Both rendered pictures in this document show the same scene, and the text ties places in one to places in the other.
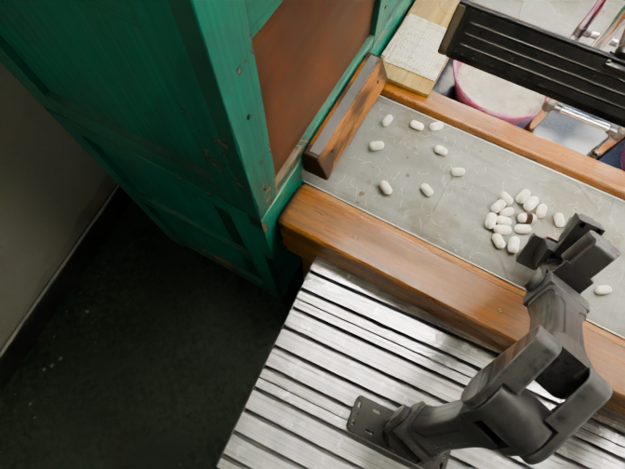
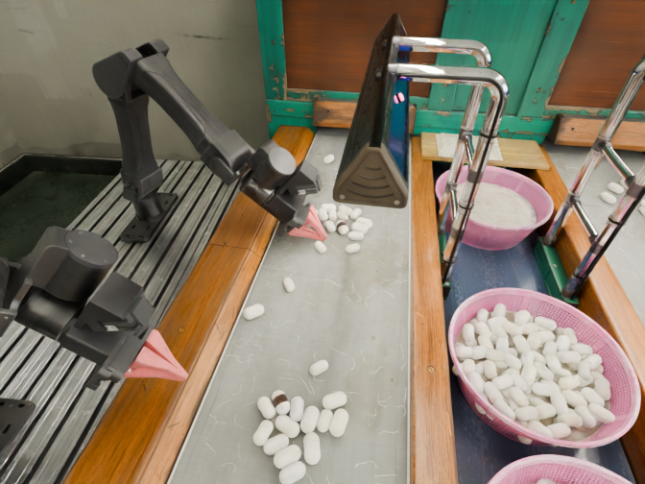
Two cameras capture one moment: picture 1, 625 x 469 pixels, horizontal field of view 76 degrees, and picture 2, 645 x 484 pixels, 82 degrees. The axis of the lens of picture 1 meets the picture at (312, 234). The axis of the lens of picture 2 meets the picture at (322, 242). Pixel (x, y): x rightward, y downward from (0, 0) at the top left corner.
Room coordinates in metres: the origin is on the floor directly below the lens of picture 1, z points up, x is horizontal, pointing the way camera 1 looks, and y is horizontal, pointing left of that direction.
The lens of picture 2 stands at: (0.09, -1.05, 1.28)
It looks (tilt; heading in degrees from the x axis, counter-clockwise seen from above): 42 degrees down; 71
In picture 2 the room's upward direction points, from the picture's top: straight up
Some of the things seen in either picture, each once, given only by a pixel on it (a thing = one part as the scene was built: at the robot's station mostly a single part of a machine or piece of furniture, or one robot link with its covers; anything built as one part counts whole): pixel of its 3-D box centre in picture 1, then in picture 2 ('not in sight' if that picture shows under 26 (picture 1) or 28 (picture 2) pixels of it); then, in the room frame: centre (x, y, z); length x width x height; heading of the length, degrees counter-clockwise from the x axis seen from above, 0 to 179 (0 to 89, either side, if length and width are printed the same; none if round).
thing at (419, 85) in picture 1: (426, 38); (480, 150); (0.82, -0.29, 0.77); 0.33 x 0.15 x 0.01; 151
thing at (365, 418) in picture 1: (402, 435); (147, 205); (-0.09, -0.17, 0.71); 0.20 x 0.07 x 0.08; 65
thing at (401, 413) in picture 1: (412, 435); (142, 183); (-0.08, -0.17, 0.77); 0.09 x 0.06 x 0.06; 45
